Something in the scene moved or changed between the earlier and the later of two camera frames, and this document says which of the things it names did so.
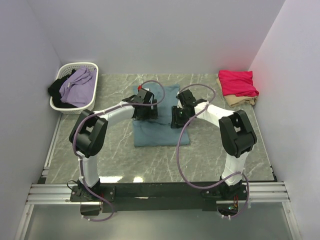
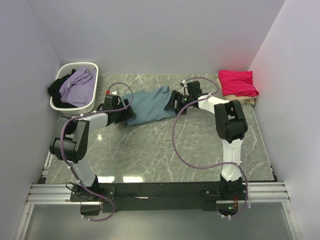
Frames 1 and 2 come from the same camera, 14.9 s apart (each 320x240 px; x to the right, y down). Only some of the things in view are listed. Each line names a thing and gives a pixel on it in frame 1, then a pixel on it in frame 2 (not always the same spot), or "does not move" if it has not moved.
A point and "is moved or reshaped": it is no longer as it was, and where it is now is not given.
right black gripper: (175, 119) → (175, 96)
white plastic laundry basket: (66, 68) does not move
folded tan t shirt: (234, 100) does not move
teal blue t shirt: (158, 131) is moved or reshaped
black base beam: (163, 197) does not move
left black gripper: (152, 114) → (128, 113)
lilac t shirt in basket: (78, 89) does not move
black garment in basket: (54, 91) does not move
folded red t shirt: (239, 83) does not move
